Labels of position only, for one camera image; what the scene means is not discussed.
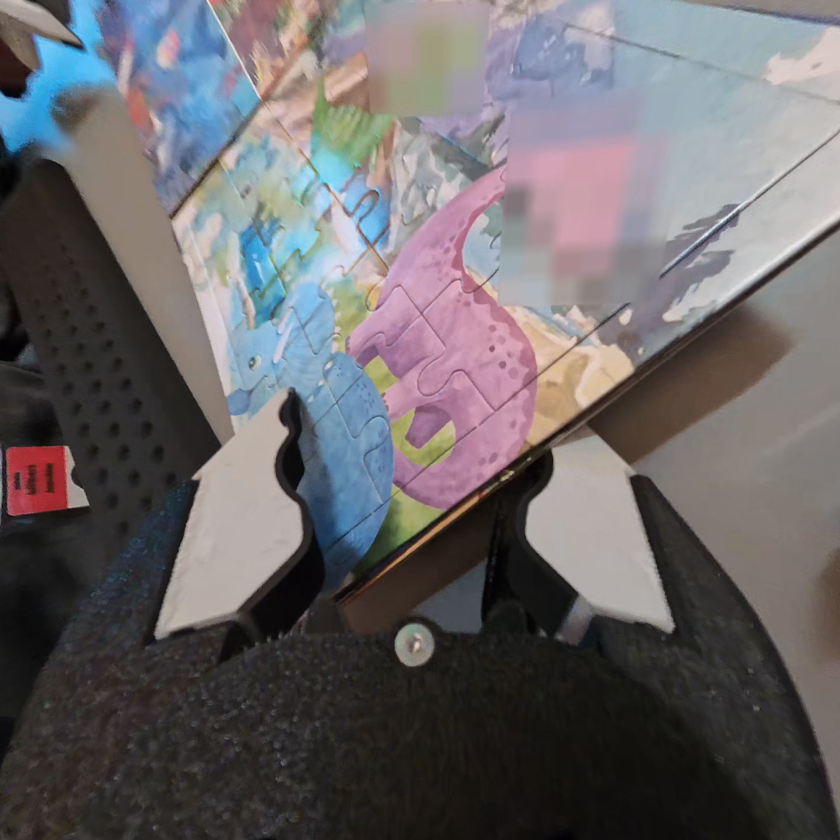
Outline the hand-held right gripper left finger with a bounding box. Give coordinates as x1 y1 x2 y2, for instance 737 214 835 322
153 387 326 643

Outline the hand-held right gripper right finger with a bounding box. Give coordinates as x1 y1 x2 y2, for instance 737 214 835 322
486 451 677 644

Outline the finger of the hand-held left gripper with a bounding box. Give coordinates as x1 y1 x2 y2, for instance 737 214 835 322
0 0 85 70

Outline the colourful puzzle box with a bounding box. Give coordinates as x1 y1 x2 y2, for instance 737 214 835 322
97 0 368 219

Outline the dinosaur puzzle tray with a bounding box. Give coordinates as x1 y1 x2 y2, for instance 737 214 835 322
171 0 840 603

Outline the grey desk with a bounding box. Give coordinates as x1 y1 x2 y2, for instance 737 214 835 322
62 85 840 788

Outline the red printed card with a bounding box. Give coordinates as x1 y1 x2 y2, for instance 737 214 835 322
3 445 91 517

